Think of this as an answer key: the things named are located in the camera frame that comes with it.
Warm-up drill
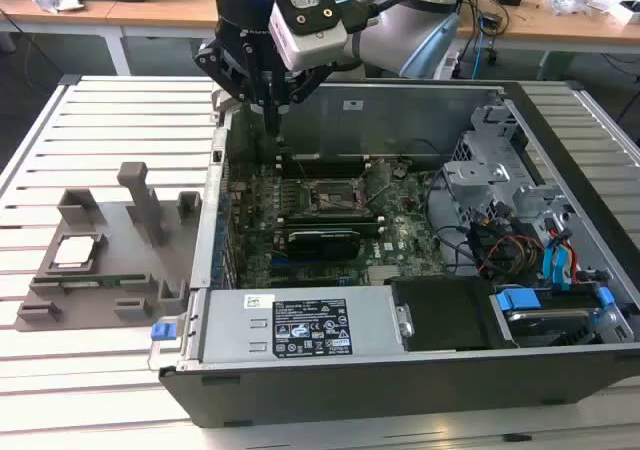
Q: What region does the green RAM stick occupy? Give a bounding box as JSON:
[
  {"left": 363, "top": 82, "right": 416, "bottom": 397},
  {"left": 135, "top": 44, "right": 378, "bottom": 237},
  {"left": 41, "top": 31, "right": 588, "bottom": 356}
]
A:
[{"left": 34, "top": 275, "right": 151, "bottom": 291}]

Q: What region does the grey parts rack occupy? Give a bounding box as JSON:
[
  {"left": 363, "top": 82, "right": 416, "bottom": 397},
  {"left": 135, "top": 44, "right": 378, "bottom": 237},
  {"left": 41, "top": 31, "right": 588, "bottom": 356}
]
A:
[{"left": 13, "top": 161, "right": 204, "bottom": 332}]

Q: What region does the blue plastic release latch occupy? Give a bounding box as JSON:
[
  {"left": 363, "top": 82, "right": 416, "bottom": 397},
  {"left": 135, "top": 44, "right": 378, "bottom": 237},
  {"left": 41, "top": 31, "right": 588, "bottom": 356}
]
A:
[{"left": 149, "top": 322, "right": 177, "bottom": 344}]

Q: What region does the silver topped CPU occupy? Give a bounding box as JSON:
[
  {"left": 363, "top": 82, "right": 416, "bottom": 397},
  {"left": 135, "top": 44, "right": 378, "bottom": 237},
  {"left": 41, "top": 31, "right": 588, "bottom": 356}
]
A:
[{"left": 52, "top": 234, "right": 99, "bottom": 269}]

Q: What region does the white power strip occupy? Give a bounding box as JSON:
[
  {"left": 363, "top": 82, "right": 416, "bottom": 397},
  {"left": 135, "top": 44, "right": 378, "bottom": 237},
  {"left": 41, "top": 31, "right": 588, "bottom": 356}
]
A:
[{"left": 440, "top": 52, "right": 461, "bottom": 80}]

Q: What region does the black graphics card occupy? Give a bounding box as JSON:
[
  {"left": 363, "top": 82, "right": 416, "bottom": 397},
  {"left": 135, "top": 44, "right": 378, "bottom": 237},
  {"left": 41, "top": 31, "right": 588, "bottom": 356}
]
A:
[{"left": 284, "top": 227, "right": 362, "bottom": 262}]

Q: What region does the hard disk in blue carrier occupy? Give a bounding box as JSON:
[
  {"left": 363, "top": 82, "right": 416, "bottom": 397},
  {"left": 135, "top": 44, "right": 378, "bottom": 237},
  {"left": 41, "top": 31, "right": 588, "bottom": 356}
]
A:
[{"left": 492, "top": 285, "right": 619, "bottom": 349}]

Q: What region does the blue flat data cable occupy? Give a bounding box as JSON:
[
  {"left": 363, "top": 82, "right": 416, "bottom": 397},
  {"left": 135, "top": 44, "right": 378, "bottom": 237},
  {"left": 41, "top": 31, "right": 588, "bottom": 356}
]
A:
[{"left": 541, "top": 213, "right": 576, "bottom": 291}]

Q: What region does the wooden desk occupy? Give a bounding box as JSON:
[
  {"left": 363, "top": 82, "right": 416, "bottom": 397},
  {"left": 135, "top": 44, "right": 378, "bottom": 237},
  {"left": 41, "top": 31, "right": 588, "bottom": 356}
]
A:
[
  {"left": 457, "top": 0, "right": 640, "bottom": 79},
  {"left": 0, "top": 0, "right": 132, "bottom": 77},
  {"left": 107, "top": 0, "right": 221, "bottom": 61}
]

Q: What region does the black open PC case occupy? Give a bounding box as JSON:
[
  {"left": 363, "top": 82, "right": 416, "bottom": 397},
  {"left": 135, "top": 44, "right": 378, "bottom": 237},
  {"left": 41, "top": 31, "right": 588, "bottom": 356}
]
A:
[{"left": 149, "top": 77, "right": 640, "bottom": 429}]

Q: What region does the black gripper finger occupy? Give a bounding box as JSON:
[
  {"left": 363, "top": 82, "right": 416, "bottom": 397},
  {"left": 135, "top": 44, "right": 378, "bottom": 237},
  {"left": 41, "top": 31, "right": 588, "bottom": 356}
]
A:
[
  {"left": 273, "top": 62, "right": 334, "bottom": 135},
  {"left": 193, "top": 37, "right": 277, "bottom": 135}
]

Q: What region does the black looped cable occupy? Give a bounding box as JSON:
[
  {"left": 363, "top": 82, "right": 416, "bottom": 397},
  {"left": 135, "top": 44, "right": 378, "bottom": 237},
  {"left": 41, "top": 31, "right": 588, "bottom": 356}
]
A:
[{"left": 424, "top": 169, "right": 481, "bottom": 277}]

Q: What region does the black camera cable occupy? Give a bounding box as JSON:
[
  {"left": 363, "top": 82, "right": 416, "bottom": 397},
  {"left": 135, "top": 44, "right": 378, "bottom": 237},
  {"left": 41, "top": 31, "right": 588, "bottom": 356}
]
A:
[{"left": 343, "top": 0, "right": 414, "bottom": 34}]

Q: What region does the red yellow wire bundle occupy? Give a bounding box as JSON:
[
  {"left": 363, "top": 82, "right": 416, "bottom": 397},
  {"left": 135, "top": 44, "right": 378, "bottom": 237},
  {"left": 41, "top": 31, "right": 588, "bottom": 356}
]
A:
[{"left": 469, "top": 209, "right": 546, "bottom": 281}]

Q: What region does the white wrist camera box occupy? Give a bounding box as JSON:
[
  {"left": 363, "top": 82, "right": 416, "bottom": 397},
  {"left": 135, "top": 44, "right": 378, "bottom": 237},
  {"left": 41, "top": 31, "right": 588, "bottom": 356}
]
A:
[{"left": 268, "top": 0, "right": 350, "bottom": 72}]

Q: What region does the small white box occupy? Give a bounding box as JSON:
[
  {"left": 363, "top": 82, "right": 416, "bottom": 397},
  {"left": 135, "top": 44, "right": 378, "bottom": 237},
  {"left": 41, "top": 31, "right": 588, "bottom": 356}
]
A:
[{"left": 615, "top": 0, "right": 640, "bottom": 25}]

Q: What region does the silver metal drive cage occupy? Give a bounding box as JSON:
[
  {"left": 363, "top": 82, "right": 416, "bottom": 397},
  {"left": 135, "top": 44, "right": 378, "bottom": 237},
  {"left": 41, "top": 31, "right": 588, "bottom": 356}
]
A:
[{"left": 442, "top": 102, "right": 576, "bottom": 231}]

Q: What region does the grey power supply unit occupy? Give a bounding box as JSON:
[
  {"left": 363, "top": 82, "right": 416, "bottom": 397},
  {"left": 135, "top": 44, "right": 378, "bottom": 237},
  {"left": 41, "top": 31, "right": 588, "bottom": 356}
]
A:
[{"left": 182, "top": 289, "right": 396, "bottom": 371}]

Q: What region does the CPU socket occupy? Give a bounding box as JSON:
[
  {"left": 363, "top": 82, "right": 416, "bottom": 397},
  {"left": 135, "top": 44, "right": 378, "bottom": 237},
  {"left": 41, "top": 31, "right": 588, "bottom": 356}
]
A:
[{"left": 305, "top": 175, "right": 365, "bottom": 217}]

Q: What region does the green motherboard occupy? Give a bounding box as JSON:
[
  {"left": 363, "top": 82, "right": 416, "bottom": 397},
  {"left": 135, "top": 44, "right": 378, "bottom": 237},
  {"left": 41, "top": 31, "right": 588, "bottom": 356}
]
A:
[{"left": 222, "top": 157, "right": 446, "bottom": 290}]

